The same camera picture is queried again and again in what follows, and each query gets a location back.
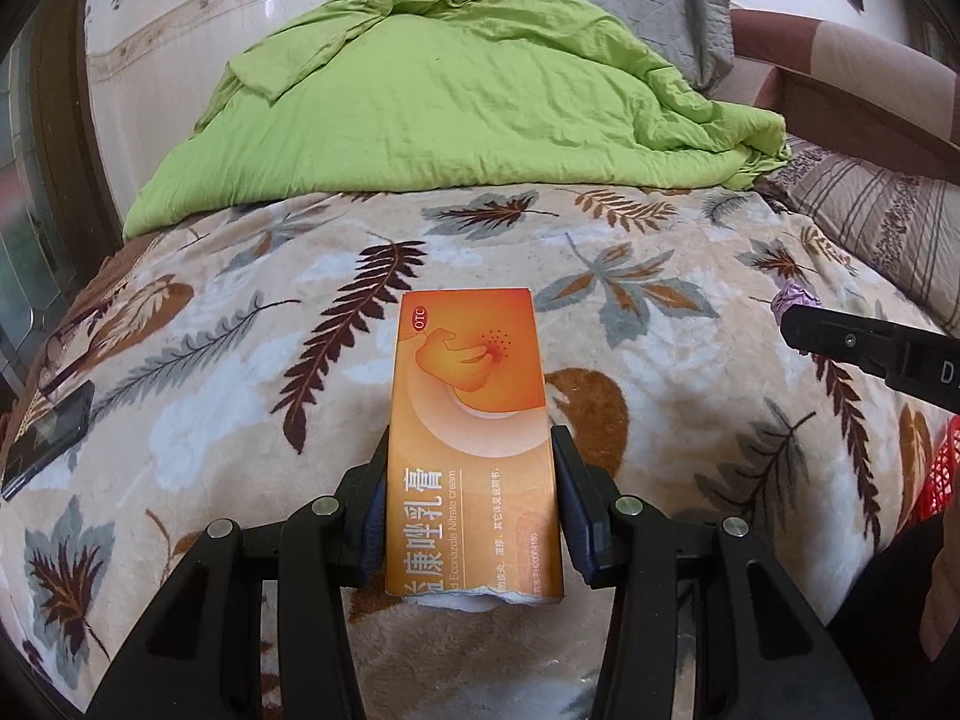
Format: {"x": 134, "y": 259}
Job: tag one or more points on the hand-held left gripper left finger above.
{"x": 371, "y": 532}

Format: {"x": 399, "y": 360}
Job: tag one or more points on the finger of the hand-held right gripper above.
{"x": 840, "y": 337}

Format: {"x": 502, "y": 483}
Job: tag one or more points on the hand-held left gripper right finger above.
{"x": 574, "y": 525}

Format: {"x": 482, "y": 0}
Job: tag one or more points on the pink paper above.
{"x": 795, "y": 296}

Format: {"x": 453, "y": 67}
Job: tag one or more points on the red plastic basket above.
{"x": 945, "y": 472}

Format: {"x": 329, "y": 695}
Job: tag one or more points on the orange medicine box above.
{"x": 472, "y": 427}

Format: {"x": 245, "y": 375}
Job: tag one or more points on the person's right forearm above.
{"x": 943, "y": 600}

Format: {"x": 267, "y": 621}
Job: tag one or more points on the striped pillow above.
{"x": 877, "y": 217}

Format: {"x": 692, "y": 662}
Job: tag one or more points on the leaf-print blanket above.
{"x": 225, "y": 427}

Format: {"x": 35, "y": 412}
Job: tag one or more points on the person's dark clothing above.
{"x": 877, "y": 615}

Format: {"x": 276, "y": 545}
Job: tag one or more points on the brown headboard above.
{"x": 862, "y": 67}

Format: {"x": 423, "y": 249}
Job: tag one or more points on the black phone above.
{"x": 45, "y": 439}

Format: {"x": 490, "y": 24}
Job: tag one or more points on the grey quilted pillow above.
{"x": 637, "y": 7}

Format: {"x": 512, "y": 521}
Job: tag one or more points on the green quilt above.
{"x": 450, "y": 112}

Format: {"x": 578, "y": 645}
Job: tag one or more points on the wooden door with glass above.
{"x": 30, "y": 202}

